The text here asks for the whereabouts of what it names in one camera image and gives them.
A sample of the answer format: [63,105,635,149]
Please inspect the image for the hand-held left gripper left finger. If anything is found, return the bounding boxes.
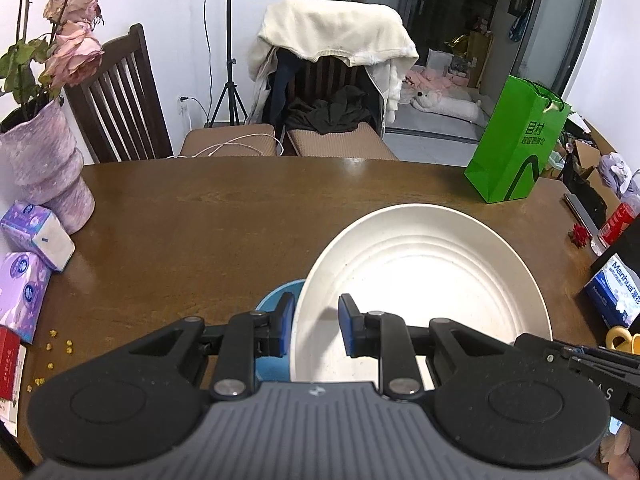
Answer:
[129,292,297,401]

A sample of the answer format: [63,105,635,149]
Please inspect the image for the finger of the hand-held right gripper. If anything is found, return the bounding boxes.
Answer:
[515,332,640,376]

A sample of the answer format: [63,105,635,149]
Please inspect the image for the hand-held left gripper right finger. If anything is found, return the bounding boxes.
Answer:
[338,294,516,401]

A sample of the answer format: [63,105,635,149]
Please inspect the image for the blue bowl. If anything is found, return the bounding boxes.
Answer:
[252,280,307,383]

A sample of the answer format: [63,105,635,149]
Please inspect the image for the cream plate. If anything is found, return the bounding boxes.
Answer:
[290,203,553,383]

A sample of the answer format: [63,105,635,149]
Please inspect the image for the yellow mug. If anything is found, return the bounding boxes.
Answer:
[605,326,640,356]

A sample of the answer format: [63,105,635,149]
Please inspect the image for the blue white tissue box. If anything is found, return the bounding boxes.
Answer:
[582,252,640,331]

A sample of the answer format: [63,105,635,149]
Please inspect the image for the black box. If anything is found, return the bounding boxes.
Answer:
[590,232,640,273]

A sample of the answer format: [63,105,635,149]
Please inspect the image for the dark slim case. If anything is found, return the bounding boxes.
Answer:
[564,192,601,237]

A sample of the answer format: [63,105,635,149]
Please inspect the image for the bottle with red label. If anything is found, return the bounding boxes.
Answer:
[592,199,640,256]

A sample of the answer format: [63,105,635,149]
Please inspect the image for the dark wooden chair with clothes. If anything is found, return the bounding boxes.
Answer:
[270,50,401,161]

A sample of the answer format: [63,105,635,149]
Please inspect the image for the lavender cloth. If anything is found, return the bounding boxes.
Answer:
[597,152,640,198]

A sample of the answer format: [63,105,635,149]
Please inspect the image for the open cardboard box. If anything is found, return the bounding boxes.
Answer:
[550,115,621,211]

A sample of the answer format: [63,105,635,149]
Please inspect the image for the green paper bag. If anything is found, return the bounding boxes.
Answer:
[464,75,572,204]

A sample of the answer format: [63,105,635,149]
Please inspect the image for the dark crumpled clothes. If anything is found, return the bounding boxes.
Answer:
[285,85,376,135]

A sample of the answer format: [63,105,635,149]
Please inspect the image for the scattered yellow crumbs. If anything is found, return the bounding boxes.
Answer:
[25,327,76,393]

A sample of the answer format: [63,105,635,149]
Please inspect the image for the dark blue garment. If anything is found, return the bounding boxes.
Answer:
[270,50,302,126]

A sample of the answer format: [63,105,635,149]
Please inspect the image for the white plush toy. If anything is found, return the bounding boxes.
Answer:
[410,91,483,122]

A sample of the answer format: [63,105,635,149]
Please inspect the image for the pink blanket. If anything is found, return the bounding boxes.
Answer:
[404,69,471,92]

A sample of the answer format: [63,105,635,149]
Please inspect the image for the purple white tissue cube pack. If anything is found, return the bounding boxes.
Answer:
[0,200,76,273]

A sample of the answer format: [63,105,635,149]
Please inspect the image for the purple soft tissue pack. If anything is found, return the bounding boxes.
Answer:
[0,251,53,345]

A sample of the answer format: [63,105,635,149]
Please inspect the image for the black tripod stand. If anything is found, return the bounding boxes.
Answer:
[207,0,249,127]

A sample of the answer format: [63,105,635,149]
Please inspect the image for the dark wooden slatted chair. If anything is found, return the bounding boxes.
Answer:
[64,23,278,163]

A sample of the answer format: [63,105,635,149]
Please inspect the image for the red box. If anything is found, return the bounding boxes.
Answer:
[0,327,22,402]

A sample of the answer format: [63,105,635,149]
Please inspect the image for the purple ribbed vase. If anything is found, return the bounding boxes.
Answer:
[0,97,96,235]

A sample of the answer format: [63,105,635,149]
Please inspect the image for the red and white boxes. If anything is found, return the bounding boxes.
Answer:
[0,345,29,436]

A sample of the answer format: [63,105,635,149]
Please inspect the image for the cream sweater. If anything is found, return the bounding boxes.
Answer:
[248,0,420,123]

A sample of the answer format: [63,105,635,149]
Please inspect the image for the dark framed glass door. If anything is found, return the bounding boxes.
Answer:
[300,0,608,136]

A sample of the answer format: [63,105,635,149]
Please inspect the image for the dried pink flowers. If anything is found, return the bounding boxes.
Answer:
[0,0,134,107]

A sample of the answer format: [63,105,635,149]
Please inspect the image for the white cable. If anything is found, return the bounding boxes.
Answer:
[167,132,286,159]

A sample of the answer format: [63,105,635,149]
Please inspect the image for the black power cable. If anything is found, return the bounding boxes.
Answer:
[179,0,221,126]

